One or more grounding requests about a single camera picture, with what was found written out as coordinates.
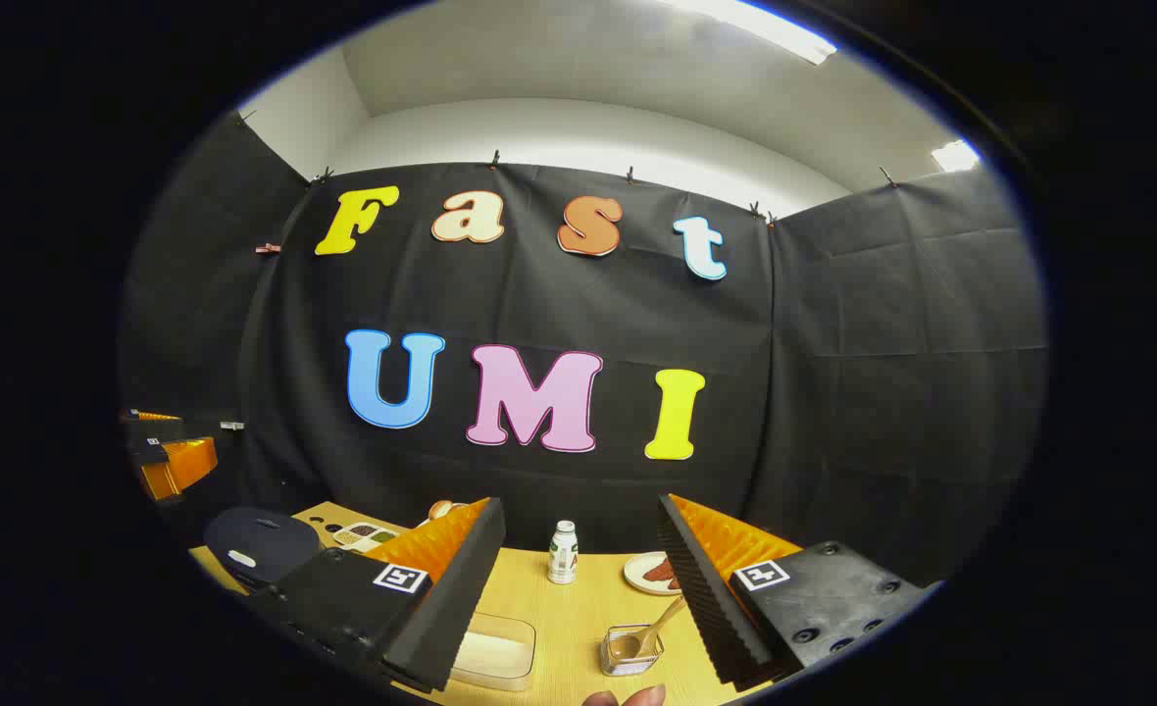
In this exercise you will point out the white drink bottle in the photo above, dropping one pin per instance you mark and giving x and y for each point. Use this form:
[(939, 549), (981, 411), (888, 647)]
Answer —
[(563, 559)]

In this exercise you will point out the long ceiling light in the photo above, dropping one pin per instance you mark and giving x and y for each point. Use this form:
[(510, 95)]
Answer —
[(765, 25)]

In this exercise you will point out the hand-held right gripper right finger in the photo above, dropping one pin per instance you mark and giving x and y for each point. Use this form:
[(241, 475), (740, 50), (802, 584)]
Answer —
[(701, 588)]

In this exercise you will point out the clear box of rice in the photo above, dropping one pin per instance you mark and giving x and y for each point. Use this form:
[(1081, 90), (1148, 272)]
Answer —
[(495, 652)]

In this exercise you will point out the small ceiling light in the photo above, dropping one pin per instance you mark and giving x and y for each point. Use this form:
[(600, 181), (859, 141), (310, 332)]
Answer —
[(956, 156)]

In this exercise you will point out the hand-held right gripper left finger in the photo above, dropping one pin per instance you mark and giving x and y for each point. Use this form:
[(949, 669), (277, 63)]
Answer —
[(461, 588)]

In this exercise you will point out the black backdrop cloth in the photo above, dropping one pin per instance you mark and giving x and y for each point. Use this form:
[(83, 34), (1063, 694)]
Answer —
[(539, 304)]

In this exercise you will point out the divided condiment tray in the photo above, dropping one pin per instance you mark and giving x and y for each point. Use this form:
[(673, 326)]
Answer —
[(365, 536)]

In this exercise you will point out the wooden spoon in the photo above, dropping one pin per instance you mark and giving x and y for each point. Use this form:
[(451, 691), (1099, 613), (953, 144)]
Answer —
[(649, 632)]

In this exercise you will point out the toast bread slice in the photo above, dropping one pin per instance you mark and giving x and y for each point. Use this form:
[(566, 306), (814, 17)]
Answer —
[(439, 510)]

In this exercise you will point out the white plate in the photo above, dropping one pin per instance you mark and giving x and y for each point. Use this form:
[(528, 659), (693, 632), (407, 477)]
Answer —
[(637, 577)]

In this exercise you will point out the red meat slice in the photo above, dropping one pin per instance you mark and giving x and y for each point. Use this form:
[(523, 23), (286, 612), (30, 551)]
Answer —
[(661, 573)]

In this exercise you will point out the dark rice cooker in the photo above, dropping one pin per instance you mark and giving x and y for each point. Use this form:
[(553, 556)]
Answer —
[(260, 544)]

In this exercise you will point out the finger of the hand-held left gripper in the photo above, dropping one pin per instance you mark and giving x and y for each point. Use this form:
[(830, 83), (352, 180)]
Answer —
[(159, 429), (181, 466)]

